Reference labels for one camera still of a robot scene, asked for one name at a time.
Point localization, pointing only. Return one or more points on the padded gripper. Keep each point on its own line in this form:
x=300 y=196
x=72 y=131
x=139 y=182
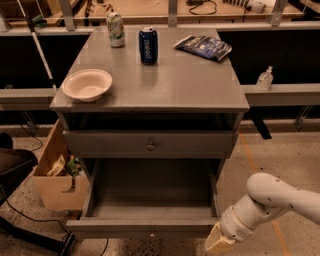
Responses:
x=231 y=222

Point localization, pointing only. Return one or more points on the grey drawer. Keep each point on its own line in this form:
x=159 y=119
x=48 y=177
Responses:
x=150 y=198
x=143 y=144

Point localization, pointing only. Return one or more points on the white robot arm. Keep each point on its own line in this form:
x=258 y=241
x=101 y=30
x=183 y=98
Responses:
x=267 y=198

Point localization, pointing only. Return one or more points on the grey wooden drawer cabinet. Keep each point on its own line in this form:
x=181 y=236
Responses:
x=180 y=92

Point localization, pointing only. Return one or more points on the cardboard box with items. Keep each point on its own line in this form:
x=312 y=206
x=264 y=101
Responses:
x=62 y=192

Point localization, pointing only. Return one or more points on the clear sanitizer pump bottle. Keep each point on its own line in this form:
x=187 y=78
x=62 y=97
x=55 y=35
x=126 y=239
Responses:
x=265 y=79

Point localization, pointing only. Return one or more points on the blue chip bag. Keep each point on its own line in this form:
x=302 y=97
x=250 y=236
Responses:
x=204 y=46

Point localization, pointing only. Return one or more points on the black chair base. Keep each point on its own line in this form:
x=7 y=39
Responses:
x=15 y=166

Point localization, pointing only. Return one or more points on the blue pepsi can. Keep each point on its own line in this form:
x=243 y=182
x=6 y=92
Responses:
x=148 y=45

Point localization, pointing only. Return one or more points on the green white soda can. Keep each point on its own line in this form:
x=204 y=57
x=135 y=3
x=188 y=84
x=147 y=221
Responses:
x=115 y=29

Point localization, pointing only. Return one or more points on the white pole with black tip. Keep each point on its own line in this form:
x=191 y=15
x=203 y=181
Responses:
x=38 y=46

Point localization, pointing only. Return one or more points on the grey metal rail shelf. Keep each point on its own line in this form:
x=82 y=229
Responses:
x=278 y=95

